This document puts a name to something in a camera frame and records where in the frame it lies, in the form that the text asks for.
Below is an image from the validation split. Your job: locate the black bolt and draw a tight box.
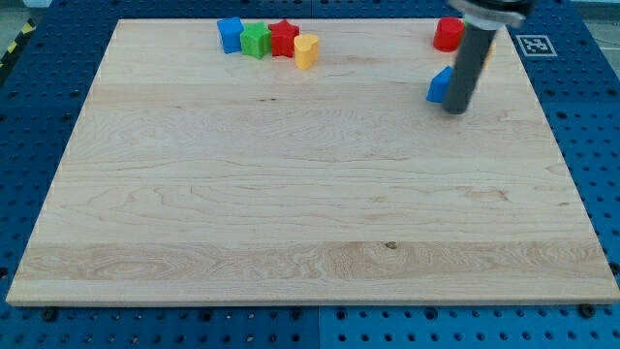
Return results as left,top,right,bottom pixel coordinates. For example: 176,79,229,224
40,307,57,323
577,303,597,319

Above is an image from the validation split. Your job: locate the red cylinder block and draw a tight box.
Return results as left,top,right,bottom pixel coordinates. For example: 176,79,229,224
432,16,465,52

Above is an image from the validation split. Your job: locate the yellow hexagon block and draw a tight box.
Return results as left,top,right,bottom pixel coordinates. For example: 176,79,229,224
482,41,496,70

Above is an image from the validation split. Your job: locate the robot arm flange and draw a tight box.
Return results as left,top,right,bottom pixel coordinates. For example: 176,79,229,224
448,0,537,30

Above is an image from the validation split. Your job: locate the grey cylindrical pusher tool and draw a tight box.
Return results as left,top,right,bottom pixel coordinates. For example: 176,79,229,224
442,22,501,114

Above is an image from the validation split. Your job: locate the wooden board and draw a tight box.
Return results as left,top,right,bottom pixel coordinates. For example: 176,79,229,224
7,19,619,307

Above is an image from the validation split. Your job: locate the yellow heart block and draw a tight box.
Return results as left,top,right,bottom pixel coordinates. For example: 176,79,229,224
294,34,320,70

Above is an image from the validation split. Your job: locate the fiducial marker tag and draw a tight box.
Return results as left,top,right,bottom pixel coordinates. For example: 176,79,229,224
516,35,557,57

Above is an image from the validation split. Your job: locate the blue cube block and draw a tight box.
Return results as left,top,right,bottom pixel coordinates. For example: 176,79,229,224
216,16,244,54

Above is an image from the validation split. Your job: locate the blue triangle block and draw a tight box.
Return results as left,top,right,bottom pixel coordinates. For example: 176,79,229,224
426,66,453,103

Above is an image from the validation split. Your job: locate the black bolt left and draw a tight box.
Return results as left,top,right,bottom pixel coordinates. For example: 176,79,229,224
40,307,57,323

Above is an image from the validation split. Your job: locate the black bolt right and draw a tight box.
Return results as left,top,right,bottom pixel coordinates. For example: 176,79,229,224
577,303,597,319

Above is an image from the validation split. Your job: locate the red star block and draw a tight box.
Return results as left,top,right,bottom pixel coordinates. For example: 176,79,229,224
267,19,300,58

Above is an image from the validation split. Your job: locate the green star block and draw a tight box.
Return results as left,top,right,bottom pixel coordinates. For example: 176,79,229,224
239,21,271,59

